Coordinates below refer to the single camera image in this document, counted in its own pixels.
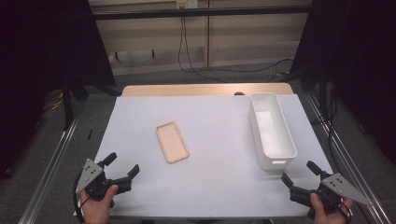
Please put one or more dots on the person's left hand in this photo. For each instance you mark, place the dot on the person's left hand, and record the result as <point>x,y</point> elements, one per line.
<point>98,208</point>

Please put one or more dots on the black metal stand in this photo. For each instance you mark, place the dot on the black metal stand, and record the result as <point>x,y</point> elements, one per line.
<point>67,105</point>

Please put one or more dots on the black horizontal bar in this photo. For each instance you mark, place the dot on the black horizontal bar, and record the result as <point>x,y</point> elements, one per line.
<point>199,12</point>

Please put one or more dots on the white table mat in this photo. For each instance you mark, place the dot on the white table mat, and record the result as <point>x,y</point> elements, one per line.
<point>218,174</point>

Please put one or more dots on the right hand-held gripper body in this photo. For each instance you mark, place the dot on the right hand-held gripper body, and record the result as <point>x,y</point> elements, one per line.
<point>337,189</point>

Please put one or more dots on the small black floor object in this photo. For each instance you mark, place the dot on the small black floor object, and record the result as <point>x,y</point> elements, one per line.
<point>90,134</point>

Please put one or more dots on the peach phone case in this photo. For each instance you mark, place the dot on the peach phone case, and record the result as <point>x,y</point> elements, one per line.
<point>172,142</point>

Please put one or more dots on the person's right hand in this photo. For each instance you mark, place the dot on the person's right hand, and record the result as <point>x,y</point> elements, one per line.
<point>328,214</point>

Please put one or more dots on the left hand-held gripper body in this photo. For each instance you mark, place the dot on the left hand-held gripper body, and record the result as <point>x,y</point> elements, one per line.
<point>90,179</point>

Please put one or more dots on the white wall socket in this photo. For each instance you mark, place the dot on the white wall socket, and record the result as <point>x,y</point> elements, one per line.
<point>186,3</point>

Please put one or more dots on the white plastic bin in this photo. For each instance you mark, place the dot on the white plastic bin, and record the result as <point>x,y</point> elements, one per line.
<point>272,130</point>

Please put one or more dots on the metal floor rail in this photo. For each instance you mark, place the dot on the metal floor rail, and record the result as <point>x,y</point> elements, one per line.
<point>49,174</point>
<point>348,165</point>

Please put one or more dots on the black curtain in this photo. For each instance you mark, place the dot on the black curtain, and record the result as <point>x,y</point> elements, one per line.
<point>37,62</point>
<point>358,62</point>

